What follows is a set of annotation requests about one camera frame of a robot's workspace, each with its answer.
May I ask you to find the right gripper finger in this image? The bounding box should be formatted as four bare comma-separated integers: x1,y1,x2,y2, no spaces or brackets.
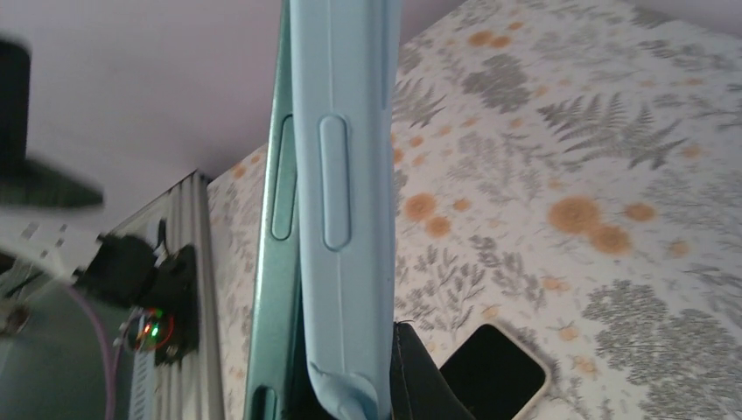
391,323,473,420

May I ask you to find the green phone black screen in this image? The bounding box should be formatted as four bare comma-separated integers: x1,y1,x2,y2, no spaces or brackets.
244,1,308,419

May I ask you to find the light blue phone case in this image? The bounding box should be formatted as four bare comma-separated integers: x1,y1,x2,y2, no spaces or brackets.
290,0,402,419

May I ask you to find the phone in beige case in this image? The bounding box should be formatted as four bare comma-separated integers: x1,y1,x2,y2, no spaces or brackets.
440,324,552,420

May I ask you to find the floral patterned table mat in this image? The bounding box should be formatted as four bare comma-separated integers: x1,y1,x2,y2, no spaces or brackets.
206,0,742,420

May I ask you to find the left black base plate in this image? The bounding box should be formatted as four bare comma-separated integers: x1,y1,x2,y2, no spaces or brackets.
123,245,200,366

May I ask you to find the slotted grey cable duct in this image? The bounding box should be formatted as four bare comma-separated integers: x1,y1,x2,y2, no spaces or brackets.
128,353,156,420

